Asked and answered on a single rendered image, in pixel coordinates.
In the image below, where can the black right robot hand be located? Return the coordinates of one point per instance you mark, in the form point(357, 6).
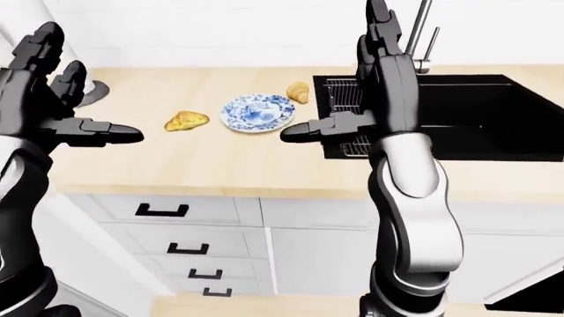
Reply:
point(392, 92)

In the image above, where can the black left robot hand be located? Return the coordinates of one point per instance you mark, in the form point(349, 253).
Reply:
point(26, 95)

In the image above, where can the stainless steel faucet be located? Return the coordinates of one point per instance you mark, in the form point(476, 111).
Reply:
point(420, 39)

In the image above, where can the white paper towel roll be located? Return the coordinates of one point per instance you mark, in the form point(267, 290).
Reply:
point(66, 43)

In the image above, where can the grey round holder base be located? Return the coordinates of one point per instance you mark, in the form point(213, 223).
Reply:
point(93, 92)

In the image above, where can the black kitchen sink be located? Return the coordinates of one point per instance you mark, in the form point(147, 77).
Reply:
point(480, 115)

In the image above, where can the golden brown croissant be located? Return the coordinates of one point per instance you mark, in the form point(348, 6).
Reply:
point(298, 92)

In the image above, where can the blue white patterned plate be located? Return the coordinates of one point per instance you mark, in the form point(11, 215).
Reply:
point(257, 113)

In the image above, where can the golden flaky pastry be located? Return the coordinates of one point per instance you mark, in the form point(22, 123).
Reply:
point(186, 121)

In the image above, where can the white cabinet door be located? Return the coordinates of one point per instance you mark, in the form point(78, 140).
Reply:
point(317, 261)

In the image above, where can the white drawer cabinet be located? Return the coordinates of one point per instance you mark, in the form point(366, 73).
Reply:
point(176, 241)

